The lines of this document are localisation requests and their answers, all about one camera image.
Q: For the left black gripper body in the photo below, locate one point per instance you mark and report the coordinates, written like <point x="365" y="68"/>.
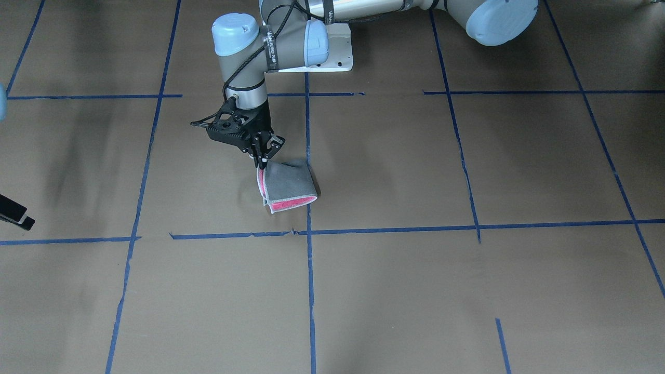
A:
<point x="261" y="124"/>

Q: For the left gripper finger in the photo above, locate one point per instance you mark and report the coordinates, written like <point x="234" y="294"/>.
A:
<point x="270" y="146"/>
<point x="257" y="151"/>

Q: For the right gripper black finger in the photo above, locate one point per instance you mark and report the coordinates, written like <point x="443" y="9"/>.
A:
<point x="15" y="213"/>

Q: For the pink grey towel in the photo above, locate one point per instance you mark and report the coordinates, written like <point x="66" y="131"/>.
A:
<point x="285" y="186"/>

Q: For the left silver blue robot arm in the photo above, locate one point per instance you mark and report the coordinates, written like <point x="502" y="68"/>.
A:
<point x="244" y="46"/>

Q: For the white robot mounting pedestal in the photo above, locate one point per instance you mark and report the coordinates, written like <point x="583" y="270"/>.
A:
<point x="337" y="49"/>

